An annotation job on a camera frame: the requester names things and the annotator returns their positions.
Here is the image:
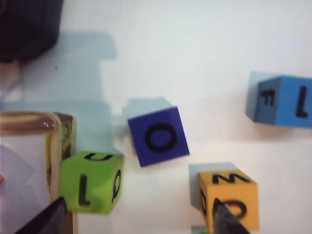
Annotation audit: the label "wooden tray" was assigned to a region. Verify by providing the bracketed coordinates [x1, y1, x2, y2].
[0, 111, 78, 234]

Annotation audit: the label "green umbrella Q block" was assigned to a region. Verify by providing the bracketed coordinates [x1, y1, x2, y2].
[60, 151, 125, 215]

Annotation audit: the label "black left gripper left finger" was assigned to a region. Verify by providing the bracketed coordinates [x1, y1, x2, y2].
[14, 196, 68, 234]

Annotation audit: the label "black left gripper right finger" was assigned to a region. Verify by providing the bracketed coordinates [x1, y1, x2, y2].
[213, 198, 252, 234]

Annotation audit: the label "yellow whale W block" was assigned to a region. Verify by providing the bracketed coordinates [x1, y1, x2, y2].
[197, 170, 259, 231]

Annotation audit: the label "purple O B block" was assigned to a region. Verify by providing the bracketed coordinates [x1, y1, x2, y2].
[127, 106, 190, 168]

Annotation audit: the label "blue A letter block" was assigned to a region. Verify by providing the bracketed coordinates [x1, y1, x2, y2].
[245, 75, 312, 129]

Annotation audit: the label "dark blue box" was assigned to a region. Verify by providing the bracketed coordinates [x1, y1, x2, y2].
[0, 0, 64, 64]

